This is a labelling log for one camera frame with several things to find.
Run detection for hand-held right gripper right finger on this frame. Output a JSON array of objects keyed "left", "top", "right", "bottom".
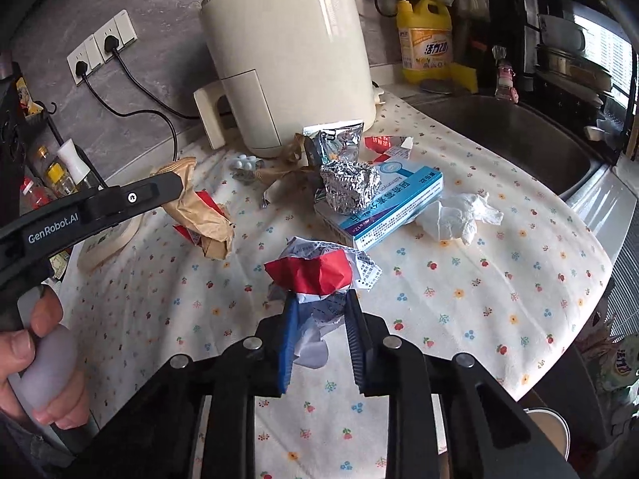
[{"left": 343, "top": 289, "right": 580, "bottom": 479}]

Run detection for cream air fryer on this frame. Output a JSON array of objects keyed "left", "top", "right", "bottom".
[{"left": 194, "top": 0, "right": 383, "bottom": 158}]

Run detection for white bowl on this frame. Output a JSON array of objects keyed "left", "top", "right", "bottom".
[{"left": 542, "top": 12, "right": 585, "bottom": 53}]

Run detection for steel sink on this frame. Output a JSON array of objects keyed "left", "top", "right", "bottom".
[{"left": 407, "top": 92, "right": 607, "bottom": 198}]

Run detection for brown paper bag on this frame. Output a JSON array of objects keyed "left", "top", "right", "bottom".
[{"left": 150, "top": 157, "right": 235, "bottom": 260}]

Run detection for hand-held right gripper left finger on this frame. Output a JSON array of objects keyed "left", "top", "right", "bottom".
[{"left": 100, "top": 290, "right": 305, "bottom": 479}]

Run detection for yellow sponge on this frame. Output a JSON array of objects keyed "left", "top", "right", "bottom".
[{"left": 452, "top": 62, "right": 479, "bottom": 93}]

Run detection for white round bin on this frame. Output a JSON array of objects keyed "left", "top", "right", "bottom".
[{"left": 526, "top": 404, "right": 570, "bottom": 465}]

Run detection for person's left hand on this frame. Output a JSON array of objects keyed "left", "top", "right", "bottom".
[{"left": 0, "top": 287, "right": 93, "bottom": 432}]

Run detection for red white paper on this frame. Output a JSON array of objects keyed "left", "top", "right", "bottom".
[{"left": 264, "top": 236, "right": 384, "bottom": 370}]

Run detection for crumpled white tissue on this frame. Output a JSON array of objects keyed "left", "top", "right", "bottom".
[{"left": 414, "top": 191, "right": 505, "bottom": 246}]

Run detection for black power cable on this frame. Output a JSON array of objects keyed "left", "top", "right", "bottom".
[
  {"left": 102, "top": 35, "right": 203, "bottom": 121},
  {"left": 74, "top": 60, "right": 181, "bottom": 160}
]

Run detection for red cap spice jar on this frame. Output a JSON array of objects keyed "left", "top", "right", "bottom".
[{"left": 20, "top": 177, "right": 53, "bottom": 213}]

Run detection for green printed refill pouch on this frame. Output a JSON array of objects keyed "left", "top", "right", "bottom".
[{"left": 594, "top": 329, "right": 639, "bottom": 400}]

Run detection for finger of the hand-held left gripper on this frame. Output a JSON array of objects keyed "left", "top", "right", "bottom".
[{"left": 102, "top": 171, "right": 187, "bottom": 226}]

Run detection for yellow detergent bottle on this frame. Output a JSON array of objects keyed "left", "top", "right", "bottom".
[{"left": 396, "top": 0, "right": 454, "bottom": 85}]

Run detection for small pink bottle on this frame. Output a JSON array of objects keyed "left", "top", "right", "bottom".
[{"left": 493, "top": 45, "right": 517, "bottom": 101}]

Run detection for oil bottle with white cap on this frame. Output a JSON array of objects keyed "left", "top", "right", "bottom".
[{"left": 56, "top": 141, "right": 98, "bottom": 193}]

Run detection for blue white medicine box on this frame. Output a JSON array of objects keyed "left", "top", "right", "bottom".
[{"left": 314, "top": 162, "right": 445, "bottom": 253}]

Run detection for brown paper strip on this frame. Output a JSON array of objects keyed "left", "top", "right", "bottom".
[{"left": 252, "top": 132, "right": 325, "bottom": 210}]

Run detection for crumpled foil ball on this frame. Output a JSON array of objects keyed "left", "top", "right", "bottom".
[{"left": 314, "top": 160, "right": 383, "bottom": 215}]

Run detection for white window blinds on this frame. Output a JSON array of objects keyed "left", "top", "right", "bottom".
[{"left": 574, "top": 10, "right": 631, "bottom": 91}]

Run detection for floral white tablecloth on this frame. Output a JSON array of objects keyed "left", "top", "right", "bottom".
[{"left": 45, "top": 92, "right": 622, "bottom": 479}]

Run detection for silver foil packet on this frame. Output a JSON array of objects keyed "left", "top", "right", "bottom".
[{"left": 302, "top": 120, "right": 365, "bottom": 168}]

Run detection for beige tape roll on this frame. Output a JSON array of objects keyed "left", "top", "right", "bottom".
[{"left": 77, "top": 214, "right": 145, "bottom": 273}]

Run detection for black spice rack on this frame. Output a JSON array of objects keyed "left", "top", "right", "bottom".
[{"left": 0, "top": 60, "right": 105, "bottom": 220}]

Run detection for yellow cap spice jar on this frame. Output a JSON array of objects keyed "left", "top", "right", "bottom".
[{"left": 37, "top": 146, "right": 75, "bottom": 198}]

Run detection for pill blister pack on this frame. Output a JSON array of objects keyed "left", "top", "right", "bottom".
[{"left": 230, "top": 156, "right": 265, "bottom": 180}]

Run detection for black dish rack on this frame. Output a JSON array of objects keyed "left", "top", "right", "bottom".
[{"left": 519, "top": 0, "right": 635, "bottom": 160}]

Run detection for red plastic wrapper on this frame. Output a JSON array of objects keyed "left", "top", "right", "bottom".
[{"left": 172, "top": 190, "right": 233, "bottom": 255}]

